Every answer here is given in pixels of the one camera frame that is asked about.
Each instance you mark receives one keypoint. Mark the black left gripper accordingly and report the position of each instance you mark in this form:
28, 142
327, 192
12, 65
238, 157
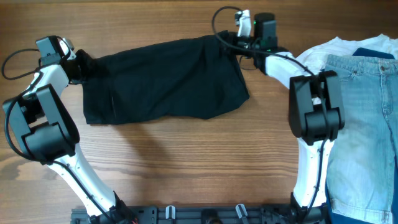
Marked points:
82, 55

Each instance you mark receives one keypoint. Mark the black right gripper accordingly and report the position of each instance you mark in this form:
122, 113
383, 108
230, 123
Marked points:
232, 38

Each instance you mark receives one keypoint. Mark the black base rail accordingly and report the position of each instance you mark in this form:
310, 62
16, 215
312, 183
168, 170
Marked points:
266, 214

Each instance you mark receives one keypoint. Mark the light blue denim shorts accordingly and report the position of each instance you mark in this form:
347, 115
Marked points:
363, 140

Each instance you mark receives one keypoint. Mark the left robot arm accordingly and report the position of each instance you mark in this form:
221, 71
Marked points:
38, 127

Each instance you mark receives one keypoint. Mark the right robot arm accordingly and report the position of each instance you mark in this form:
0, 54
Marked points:
316, 111

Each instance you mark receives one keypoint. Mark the white t-shirt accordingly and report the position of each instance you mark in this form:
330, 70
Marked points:
368, 87

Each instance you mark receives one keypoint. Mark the black shorts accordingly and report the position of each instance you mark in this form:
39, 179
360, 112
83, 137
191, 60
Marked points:
186, 77

